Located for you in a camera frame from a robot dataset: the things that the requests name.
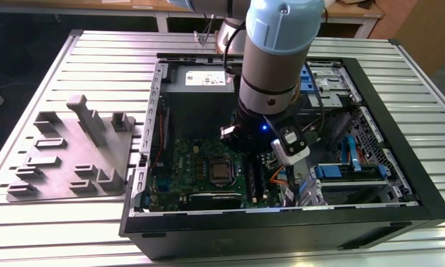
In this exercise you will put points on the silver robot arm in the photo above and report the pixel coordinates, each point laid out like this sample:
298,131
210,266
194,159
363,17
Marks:
278,55

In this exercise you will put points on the installed RAM stick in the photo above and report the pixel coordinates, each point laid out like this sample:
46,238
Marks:
262,180

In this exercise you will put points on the silver CPU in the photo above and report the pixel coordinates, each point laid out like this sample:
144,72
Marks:
222,170

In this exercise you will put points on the grey power supply unit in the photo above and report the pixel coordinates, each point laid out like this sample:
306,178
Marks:
200,111

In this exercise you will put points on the CPU socket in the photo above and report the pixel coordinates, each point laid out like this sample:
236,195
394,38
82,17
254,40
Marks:
222,182

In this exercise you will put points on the green motherboard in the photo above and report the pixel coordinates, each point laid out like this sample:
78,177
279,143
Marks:
187,167

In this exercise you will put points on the black case fan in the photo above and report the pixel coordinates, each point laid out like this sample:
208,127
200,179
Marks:
164,125

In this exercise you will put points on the black graphics card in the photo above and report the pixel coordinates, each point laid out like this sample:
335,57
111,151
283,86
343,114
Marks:
215,198

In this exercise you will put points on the blue disk carrier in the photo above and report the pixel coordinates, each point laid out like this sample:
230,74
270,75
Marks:
307,83

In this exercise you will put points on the hard disk in blue carrier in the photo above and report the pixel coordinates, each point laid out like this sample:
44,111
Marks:
328,171

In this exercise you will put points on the black PC case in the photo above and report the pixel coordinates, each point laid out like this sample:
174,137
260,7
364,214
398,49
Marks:
244,236

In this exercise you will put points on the grey parts rack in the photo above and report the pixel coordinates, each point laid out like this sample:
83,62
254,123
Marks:
115,155

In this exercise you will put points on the wooden desk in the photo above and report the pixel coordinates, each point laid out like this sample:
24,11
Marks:
115,7

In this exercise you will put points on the wooden cabinet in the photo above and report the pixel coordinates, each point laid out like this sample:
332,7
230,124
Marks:
423,33

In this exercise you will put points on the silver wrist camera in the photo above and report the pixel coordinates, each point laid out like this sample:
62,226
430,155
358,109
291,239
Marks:
282,150

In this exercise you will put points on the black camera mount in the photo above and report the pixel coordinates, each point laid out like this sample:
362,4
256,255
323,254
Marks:
282,122

